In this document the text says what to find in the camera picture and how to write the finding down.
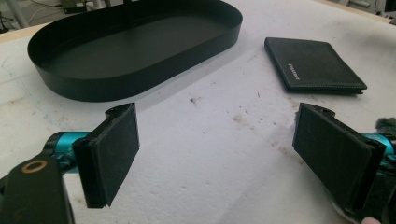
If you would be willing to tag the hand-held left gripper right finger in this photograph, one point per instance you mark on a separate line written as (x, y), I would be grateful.
(334, 155)

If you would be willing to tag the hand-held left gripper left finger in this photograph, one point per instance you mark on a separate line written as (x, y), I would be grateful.
(107, 155)

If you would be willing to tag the black leather wallet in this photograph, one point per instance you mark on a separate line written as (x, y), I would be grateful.
(311, 65)

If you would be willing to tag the black oval tray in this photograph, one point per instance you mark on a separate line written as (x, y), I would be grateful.
(130, 53)

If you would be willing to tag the white metal stand leg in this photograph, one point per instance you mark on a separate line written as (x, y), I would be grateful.
(17, 12)

